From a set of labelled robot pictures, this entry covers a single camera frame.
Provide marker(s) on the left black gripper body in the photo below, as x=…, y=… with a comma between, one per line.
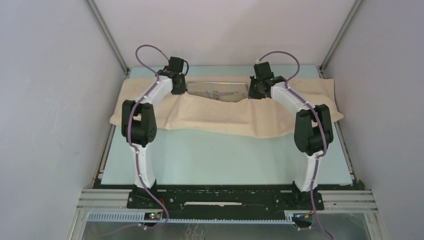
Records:
x=181, y=89

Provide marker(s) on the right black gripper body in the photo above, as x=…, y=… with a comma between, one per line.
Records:
x=254, y=91

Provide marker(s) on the beige wrapping cloth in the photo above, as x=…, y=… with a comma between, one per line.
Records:
x=259, y=118

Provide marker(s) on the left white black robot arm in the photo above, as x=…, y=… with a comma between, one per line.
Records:
x=139, y=125

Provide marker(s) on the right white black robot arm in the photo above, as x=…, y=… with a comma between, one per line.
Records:
x=313, y=131

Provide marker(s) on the metal mesh instrument tray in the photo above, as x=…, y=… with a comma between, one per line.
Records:
x=228, y=91

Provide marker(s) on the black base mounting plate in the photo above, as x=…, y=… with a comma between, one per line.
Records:
x=225, y=200

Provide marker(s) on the aluminium frame rail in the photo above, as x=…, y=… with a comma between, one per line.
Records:
x=110, y=205

